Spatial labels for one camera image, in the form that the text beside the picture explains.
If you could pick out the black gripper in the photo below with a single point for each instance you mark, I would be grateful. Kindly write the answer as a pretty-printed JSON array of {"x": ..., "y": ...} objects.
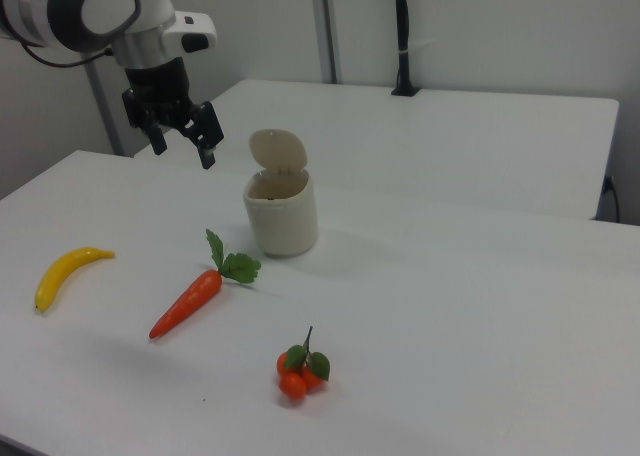
[{"x": 157, "y": 83}]

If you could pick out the cream garbage bin lid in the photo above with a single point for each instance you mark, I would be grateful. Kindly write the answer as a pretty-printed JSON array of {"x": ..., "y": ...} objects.
[{"x": 277, "y": 148}]

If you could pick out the cream mini garbage bin body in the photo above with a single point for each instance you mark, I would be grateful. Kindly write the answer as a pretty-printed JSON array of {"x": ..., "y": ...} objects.
[{"x": 282, "y": 221}]

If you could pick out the grey partition frame post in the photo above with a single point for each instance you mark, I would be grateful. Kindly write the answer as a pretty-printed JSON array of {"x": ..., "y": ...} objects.
[{"x": 327, "y": 26}]

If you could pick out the black pole with base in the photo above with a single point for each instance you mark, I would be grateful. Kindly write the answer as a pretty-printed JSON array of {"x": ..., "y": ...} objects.
[{"x": 402, "y": 26}]

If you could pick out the yellow toy banana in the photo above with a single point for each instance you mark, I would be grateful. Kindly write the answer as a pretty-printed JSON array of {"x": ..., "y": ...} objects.
[{"x": 60, "y": 273}]

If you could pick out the toy tangerine cluster with leaves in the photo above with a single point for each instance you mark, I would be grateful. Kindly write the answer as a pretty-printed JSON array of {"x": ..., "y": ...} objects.
[{"x": 294, "y": 383}]

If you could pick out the orange toy carrot with leaves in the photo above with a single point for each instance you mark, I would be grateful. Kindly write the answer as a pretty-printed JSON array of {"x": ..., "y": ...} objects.
[{"x": 192, "y": 298}]

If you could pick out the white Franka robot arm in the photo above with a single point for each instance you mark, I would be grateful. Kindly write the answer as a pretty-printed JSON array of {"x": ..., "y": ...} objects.
[{"x": 145, "y": 6}]

